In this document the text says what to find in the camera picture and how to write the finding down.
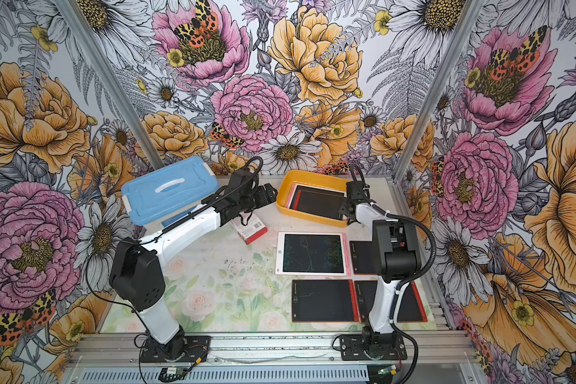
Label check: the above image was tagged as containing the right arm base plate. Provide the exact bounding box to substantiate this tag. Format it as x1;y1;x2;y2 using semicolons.
334;333;407;362

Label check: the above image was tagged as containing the red writing tablet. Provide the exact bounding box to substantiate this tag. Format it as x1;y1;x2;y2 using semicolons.
355;280;427;323
350;241;376;275
290;188;347;221
291;279;359;323

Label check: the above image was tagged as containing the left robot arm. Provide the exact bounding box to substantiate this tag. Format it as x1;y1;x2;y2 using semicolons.
109;166;278;361

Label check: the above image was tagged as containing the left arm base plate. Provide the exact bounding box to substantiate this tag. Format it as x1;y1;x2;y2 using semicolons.
140;334;211;363

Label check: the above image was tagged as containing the blue lidded storage box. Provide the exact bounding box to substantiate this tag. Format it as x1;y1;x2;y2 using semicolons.
121;156;219;226

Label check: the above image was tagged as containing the pink white writing tablet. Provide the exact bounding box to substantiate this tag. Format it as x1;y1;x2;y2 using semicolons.
275;232;350;277

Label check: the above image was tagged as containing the small red white carton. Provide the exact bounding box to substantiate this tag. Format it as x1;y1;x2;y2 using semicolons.
230;213;268;245

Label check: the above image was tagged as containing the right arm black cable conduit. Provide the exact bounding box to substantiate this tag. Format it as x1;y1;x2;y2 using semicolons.
348;164;437;384

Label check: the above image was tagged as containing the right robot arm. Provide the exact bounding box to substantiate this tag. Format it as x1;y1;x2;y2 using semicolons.
339;181;421;359

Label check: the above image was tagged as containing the aluminium front rail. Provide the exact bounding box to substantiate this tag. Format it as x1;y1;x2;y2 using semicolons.
62;331;486;383

